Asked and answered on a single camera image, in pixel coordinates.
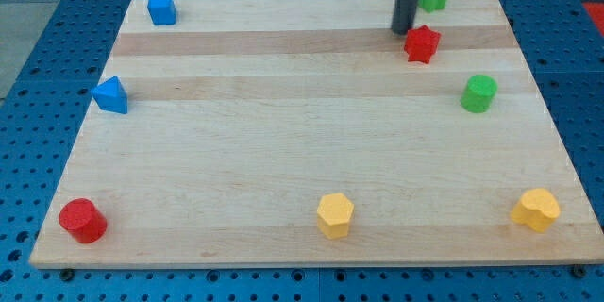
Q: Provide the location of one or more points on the red star block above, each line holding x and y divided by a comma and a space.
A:
421, 44

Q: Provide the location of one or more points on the light wooden board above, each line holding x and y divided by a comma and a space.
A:
243, 114

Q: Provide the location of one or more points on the green cylinder block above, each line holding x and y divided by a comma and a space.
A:
478, 94

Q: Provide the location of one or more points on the yellow hexagon block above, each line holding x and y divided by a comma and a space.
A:
334, 215

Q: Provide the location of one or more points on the blue cube block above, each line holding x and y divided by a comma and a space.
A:
162, 12

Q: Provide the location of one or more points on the yellow heart block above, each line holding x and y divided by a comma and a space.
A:
537, 209

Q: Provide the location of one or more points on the blue triangle block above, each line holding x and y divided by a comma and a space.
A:
111, 96

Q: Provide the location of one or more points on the red cylinder block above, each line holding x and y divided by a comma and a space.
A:
83, 220

